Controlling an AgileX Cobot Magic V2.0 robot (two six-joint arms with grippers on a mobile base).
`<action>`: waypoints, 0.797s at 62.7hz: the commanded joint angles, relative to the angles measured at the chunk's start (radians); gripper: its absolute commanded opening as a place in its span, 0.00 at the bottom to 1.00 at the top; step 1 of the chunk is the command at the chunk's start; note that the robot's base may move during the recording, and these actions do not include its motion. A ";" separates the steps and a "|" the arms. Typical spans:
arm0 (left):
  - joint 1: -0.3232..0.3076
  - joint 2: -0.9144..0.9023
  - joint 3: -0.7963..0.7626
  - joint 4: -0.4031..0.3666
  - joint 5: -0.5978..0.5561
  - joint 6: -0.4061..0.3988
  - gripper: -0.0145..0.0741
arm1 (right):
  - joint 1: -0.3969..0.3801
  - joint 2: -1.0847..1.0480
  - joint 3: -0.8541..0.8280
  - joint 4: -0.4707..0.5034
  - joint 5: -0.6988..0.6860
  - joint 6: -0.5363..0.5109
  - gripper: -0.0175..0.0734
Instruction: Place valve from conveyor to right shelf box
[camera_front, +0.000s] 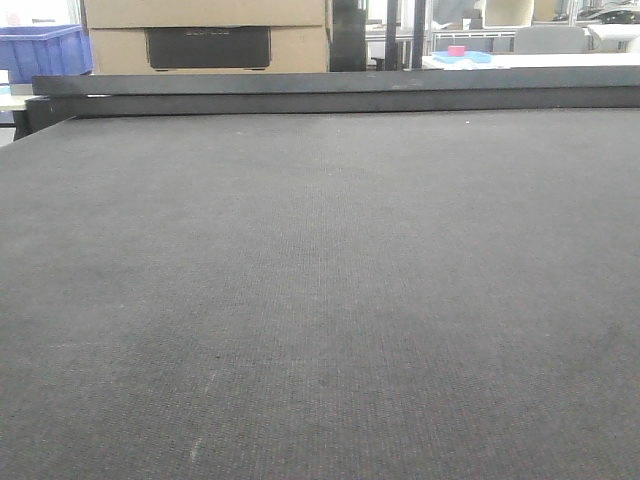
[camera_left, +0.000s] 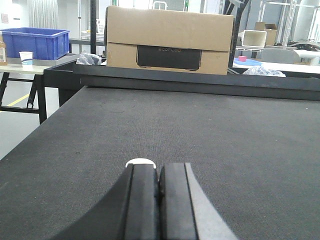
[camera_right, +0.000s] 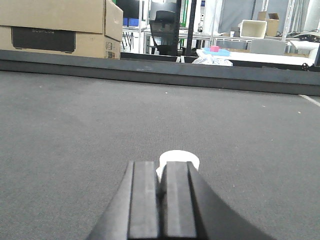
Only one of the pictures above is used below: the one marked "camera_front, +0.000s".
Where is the black conveyor belt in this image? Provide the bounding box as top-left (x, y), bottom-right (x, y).
top-left (1, 109), bottom-right (639, 479)

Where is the lower cardboard box black label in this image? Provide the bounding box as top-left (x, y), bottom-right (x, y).
top-left (89, 27), bottom-right (329, 75)

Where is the upper cardboard box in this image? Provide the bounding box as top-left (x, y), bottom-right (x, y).
top-left (84, 0), bottom-right (331, 29)

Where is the black stacked equipment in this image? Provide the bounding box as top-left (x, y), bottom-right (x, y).
top-left (329, 0), bottom-right (367, 72)

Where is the blue tray on table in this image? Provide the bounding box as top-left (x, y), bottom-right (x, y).
top-left (432, 50), bottom-right (493, 65)

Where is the pink tape roll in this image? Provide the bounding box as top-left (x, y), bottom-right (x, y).
top-left (447, 45), bottom-right (466, 57)

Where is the grey office chair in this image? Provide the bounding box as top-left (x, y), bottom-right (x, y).
top-left (513, 25), bottom-right (587, 55)

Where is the white background table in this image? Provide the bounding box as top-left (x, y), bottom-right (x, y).
top-left (422, 53), bottom-right (639, 70)

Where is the blue plastic crate background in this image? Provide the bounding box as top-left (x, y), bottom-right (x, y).
top-left (1, 24), bottom-right (93, 84)

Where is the black vertical post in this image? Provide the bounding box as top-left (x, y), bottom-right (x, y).
top-left (384, 0), bottom-right (398, 71)

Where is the black conveyor rear rail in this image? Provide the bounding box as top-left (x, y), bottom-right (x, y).
top-left (26, 65), bottom-right (639, 132)

